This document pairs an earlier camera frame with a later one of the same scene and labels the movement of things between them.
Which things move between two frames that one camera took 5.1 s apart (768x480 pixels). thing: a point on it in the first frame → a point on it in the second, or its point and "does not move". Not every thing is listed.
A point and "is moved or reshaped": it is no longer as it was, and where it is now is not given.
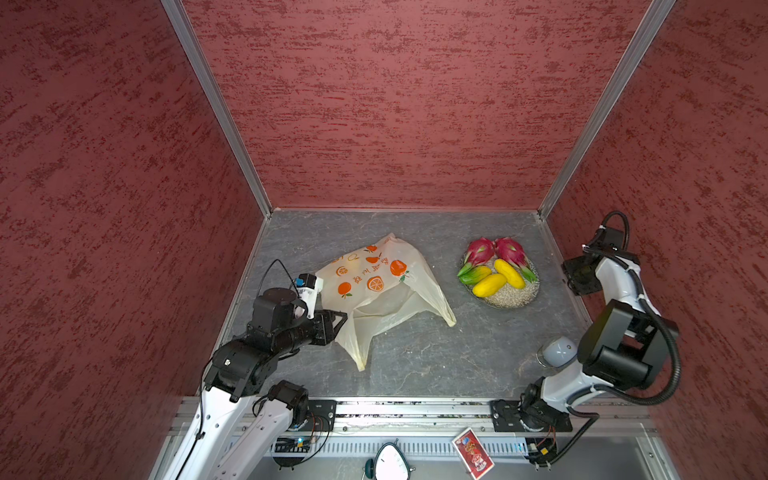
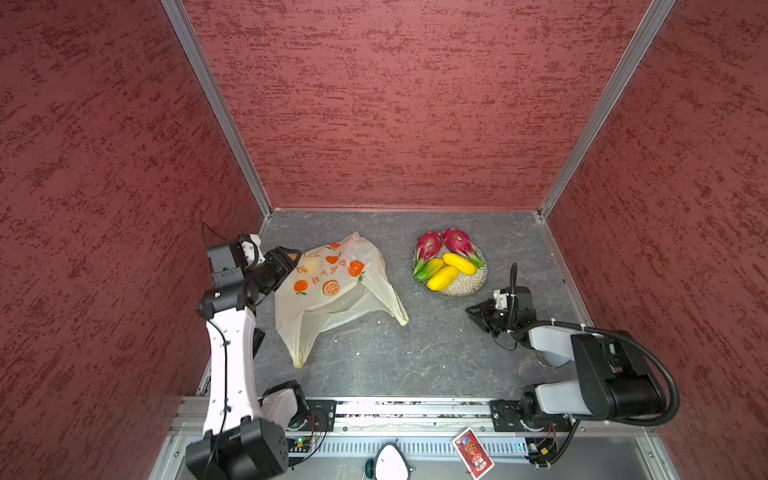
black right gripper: (578, 286) → (483, 312)
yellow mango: (489, 285) → (443, 278)
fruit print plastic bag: (376, 286) is moved or reshaped
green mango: (474, 274) → (429, 269)
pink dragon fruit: (479, 252) → (428, 246)
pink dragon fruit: (514, 253) → (459, 241)
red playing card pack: (473, 454) does not move
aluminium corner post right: (638, 47) does not move
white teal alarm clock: (390, 463) does not move
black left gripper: (325, 331) → (283, 264)
